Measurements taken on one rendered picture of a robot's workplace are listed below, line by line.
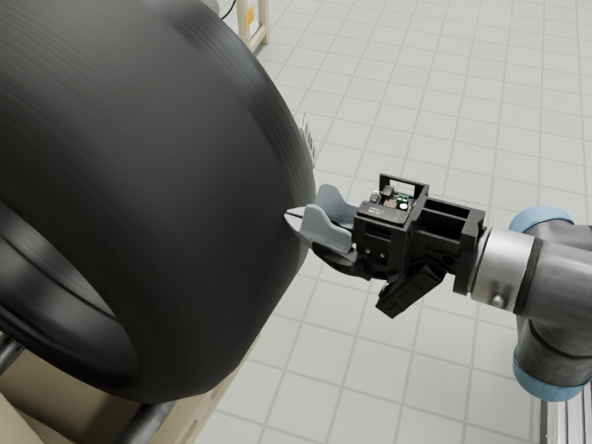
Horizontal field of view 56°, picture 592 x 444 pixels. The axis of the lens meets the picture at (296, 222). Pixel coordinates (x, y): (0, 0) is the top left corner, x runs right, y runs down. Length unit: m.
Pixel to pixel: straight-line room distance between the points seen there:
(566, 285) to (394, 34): 3.16
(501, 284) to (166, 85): 0.36
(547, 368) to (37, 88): 0.53
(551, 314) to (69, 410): 0.80
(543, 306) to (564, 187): 2.23
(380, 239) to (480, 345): 1.57
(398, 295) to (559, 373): 0.17
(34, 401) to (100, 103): 0.69
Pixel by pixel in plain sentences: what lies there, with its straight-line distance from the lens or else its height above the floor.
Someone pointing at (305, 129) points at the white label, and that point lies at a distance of 0.68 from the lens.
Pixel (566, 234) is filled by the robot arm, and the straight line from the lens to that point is 0.70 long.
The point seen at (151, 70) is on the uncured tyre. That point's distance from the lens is 0.54.
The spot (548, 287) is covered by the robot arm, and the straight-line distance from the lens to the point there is 0.53.
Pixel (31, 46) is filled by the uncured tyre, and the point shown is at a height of 1.47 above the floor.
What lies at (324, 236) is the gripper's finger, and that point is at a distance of 0.59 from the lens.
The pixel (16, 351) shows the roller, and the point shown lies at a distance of 1.04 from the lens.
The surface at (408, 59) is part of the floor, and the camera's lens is 3.38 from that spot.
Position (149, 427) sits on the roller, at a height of 0.92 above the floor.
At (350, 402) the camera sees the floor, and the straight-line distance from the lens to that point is 1.89.
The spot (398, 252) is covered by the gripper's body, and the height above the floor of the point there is 1.31.
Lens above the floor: 1.72
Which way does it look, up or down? 48 degrees down
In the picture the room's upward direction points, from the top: straight up
